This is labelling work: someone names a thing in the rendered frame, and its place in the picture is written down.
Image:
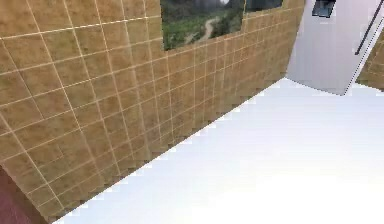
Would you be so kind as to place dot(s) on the green landscape wall picture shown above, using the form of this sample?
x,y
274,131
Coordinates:
x,y
200,23

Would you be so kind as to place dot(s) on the dark teal wall picture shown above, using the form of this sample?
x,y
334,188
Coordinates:
x,y
263,4

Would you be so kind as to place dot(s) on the dark red cabinet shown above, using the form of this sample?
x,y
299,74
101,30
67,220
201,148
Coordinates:
x,y
13,203

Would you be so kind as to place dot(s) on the pale grey fridge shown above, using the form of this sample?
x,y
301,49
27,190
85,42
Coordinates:
x,y
320,50

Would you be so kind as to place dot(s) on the dark blue fridge panel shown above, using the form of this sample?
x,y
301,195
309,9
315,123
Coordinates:
x,y
323,8

